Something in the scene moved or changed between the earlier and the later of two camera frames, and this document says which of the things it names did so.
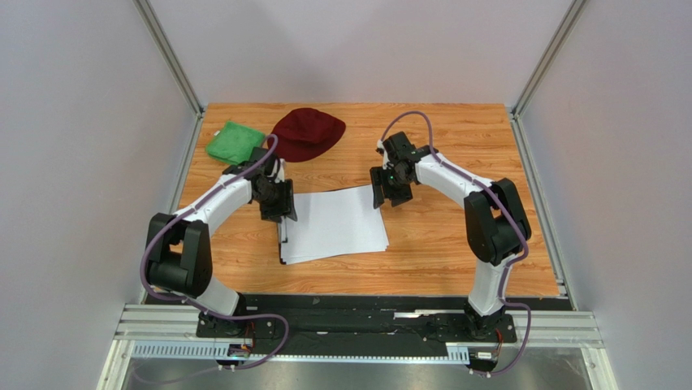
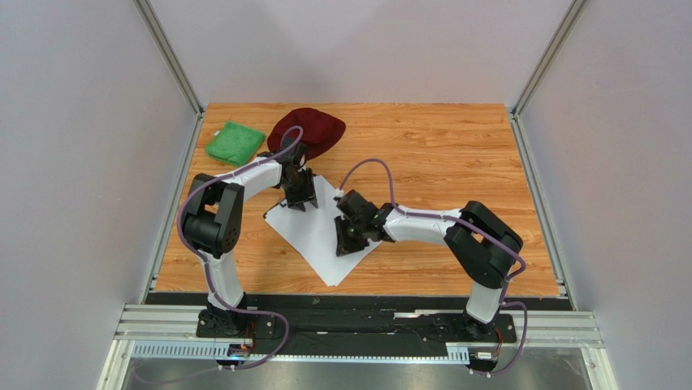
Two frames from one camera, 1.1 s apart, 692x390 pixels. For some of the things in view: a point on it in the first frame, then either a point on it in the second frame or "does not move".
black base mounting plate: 275,326 does not move
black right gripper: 390,190 -> 350,230
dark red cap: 302,133 does not move
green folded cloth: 233,143 does not move
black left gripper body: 278,200 -> 300,188
